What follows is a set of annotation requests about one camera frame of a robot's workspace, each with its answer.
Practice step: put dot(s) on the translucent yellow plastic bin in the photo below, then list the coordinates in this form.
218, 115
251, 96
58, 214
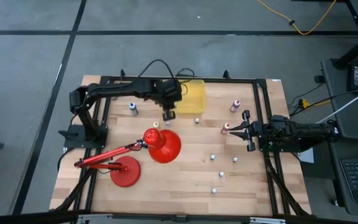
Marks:
193, 98

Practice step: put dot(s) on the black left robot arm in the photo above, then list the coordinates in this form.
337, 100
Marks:
120, 88

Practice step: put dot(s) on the black aluminium table frame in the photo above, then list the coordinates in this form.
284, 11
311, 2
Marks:
216, 79

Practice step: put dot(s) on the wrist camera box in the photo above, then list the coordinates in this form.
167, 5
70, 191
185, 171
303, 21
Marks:
176, 91
278, 123

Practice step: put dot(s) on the large pink-capped dye bottle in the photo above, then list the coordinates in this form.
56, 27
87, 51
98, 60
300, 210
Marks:
235, 106

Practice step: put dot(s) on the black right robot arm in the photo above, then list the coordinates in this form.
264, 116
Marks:
309, 130

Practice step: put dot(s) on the large yellow dye bottle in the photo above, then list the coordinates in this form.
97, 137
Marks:
156, 124

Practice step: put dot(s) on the dark gray desk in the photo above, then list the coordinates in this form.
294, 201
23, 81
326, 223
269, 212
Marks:
334, 186
334, 81

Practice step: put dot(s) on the red desk lamp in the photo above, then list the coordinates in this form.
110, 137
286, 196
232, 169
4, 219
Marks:
163, 146

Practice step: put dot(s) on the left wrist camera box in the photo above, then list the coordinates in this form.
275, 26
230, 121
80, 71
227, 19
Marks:
176, 91

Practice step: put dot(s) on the yellow plug connector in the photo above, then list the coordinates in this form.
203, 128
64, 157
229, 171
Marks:
304, 103

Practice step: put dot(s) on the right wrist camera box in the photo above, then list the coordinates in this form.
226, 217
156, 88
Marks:
278, 123

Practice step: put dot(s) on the black stand leg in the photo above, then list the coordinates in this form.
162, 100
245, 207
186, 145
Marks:
353, 51

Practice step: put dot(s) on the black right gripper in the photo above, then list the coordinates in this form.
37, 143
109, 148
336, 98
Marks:
256, 130

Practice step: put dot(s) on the white paper tag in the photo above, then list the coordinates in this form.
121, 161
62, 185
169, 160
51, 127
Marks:
308, 157

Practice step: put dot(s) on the large blue-capped dye bottle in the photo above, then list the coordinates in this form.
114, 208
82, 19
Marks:
133, 109

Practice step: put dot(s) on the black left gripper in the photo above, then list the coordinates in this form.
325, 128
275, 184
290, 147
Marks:
165, 93

